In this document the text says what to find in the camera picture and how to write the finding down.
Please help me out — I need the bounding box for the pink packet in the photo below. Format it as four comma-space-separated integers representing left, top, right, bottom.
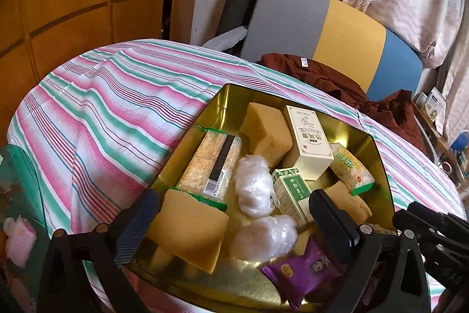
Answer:
4, 216, 37, 268

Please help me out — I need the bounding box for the green white small box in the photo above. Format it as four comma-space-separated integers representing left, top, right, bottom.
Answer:
271, 168, 316, 229

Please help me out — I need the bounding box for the green yellow noodle packet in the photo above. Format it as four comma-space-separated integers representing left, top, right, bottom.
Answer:
328, 142, 375, 197

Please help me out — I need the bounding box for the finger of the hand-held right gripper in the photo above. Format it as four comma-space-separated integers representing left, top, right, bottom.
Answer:
392, 209, 453, 246
408, 202, 469, 231

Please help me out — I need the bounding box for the wooden side desk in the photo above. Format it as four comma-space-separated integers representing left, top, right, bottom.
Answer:
412, 104, 469, 189

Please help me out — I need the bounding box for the long cracker packet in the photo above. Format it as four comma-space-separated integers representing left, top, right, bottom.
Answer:
175, 128, 243, 211

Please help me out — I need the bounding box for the clear plastic wrap ball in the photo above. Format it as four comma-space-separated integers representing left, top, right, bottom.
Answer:
229, 215, 299, 262
234, 153, 275, 216

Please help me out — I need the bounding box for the maroon garment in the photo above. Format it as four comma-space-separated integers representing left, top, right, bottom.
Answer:
261, 53, 427, 152

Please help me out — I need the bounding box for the gold metal tin box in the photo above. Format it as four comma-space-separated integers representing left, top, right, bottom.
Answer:
148, 83, 395, 313

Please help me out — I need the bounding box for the grey yellow blue headboard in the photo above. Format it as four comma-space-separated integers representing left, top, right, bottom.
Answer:
240, 0, 424, 104

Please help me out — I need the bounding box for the green glass side table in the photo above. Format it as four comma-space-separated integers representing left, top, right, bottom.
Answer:
0, 144, 52, 262

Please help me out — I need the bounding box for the yellow sponge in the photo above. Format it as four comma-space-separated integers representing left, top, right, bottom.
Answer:
324, 181, 372, 226
240, 102, 294, 167
147, 188, 230, 275

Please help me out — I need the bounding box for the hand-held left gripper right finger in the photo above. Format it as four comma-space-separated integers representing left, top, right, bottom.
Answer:
308, 188, 431, 313

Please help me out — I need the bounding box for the white printed box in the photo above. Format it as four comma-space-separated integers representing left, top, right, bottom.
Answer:
425, 87, 448, 123

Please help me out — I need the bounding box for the cream carton box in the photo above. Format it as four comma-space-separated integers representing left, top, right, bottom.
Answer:
282, 105, 335, 182

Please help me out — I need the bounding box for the grey metal bed rail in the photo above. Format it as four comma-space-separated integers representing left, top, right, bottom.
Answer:
416, 119, 440, 167

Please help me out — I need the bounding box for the striped bed sheet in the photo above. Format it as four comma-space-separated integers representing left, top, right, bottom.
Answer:
9, 39, 468, 313

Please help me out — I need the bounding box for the purple snack packet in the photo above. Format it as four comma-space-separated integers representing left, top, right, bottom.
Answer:
261, 236, 345, 312

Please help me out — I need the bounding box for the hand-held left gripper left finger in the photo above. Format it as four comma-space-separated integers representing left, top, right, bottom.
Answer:
37, 188, 160, 313

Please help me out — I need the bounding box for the blue object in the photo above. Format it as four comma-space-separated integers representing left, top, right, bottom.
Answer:
454, 131, 469, 156

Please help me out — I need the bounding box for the white foam wrap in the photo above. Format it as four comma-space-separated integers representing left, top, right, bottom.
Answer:
201, 25, 250, 51

